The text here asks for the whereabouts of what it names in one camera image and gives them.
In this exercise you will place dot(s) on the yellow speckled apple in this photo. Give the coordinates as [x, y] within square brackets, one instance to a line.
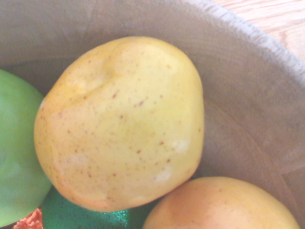
[119, 124]

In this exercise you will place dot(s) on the wooden fruit bowl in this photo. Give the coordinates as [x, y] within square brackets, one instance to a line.
[238, 71]

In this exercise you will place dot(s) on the yellow orange apple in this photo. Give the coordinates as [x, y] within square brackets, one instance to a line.
[214, 207]

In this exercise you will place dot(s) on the green lime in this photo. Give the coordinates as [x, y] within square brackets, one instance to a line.
[71, 214]

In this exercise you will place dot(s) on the green apple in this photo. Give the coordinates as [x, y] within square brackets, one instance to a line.
[16, 143]

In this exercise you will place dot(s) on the red apple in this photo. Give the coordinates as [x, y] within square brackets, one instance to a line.
[28, 223]

